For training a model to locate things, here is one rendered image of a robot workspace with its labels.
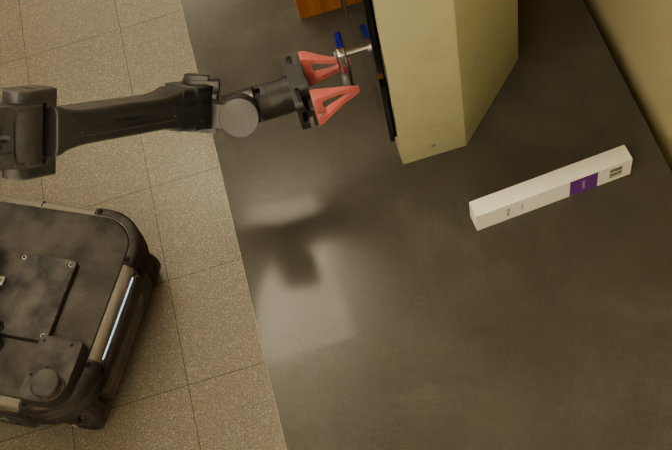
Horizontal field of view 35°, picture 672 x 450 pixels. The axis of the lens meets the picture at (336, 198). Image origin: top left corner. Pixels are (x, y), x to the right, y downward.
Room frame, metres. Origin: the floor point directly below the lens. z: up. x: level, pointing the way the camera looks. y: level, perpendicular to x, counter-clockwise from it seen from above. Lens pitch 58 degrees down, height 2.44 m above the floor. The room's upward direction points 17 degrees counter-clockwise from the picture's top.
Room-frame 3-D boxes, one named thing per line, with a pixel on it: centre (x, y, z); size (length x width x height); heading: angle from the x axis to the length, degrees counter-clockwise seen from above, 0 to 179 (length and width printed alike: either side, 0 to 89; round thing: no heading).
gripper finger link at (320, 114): (0.99, -0.03, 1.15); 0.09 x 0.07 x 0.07; 89
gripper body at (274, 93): (1.01, 0.04, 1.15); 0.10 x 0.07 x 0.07; 179
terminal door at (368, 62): (1.12, -0.12, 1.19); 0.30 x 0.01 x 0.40; 0
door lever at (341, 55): (1.01, -0.08, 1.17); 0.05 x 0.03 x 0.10; 90
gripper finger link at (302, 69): (1.02, -0.03, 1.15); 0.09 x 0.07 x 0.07; 89
